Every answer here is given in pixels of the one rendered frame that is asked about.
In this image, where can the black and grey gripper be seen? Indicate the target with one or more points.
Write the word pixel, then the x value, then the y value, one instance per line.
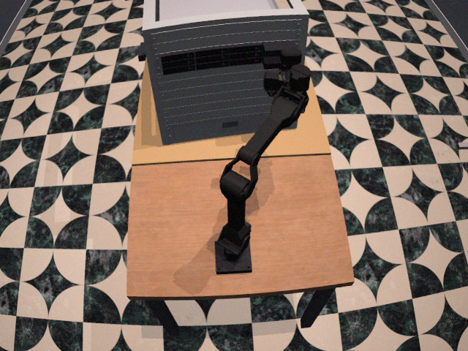
pixel 289 58

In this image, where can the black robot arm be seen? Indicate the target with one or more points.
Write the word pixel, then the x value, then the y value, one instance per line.
pixel 235 187

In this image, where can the light wooden board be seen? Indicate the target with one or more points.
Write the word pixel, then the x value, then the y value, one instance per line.
pixel 309 139

